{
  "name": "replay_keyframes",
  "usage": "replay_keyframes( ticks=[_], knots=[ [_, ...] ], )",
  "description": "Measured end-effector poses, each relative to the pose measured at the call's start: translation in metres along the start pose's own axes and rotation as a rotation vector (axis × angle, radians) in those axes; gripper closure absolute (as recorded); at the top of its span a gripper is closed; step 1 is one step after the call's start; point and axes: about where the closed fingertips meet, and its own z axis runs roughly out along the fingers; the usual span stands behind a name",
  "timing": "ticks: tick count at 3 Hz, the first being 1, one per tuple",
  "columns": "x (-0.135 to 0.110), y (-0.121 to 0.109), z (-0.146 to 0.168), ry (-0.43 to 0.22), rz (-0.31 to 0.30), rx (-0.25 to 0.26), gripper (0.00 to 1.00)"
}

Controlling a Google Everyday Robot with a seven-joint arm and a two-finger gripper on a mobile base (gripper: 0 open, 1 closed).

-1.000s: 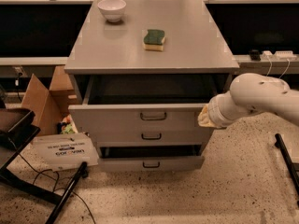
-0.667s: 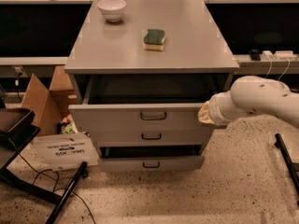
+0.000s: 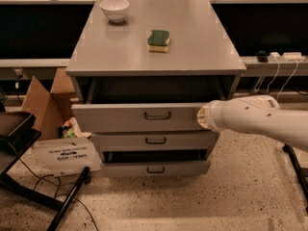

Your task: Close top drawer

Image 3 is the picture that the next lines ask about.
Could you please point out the grey top drawer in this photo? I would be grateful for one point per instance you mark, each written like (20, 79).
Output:
(121, 118)

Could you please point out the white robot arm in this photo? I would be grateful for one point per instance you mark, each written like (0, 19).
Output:
(257, 114)

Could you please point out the grey drawer cabinet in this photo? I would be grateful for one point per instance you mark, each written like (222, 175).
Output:
(142, 82)

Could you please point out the grey drawer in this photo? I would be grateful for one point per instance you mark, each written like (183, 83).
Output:
(183, 168)
(121, 118)
(155, 141)

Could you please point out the grey bottom drawer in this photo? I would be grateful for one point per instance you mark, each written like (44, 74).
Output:
(183, 168)

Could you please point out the white ceramic bowl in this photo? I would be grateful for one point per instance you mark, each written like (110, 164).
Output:
(115, 10)

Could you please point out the green and yellow sponge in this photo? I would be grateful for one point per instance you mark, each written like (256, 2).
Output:
(158, 41)

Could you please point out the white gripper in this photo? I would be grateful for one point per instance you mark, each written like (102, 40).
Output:
(214, 115)

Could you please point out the black adapter on ledge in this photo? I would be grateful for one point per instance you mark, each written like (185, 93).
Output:
(262, 56)

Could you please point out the black stand on left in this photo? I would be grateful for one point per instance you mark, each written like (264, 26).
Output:
(17, 135)

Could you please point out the black top drawer handle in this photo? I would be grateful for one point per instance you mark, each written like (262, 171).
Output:
(165, 116)

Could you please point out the black bar on right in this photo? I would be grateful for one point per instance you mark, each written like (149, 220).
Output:
(301, 172)

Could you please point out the white power strip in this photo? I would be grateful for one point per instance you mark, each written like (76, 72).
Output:
(287, 57)

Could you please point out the grey middle drawer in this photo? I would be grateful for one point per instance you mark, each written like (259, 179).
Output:
(155, 141)

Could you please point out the colourful items in box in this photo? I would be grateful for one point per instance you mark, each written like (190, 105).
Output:
(70, 129)

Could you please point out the open cardboard box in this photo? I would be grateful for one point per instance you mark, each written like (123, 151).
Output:
(62, 156)

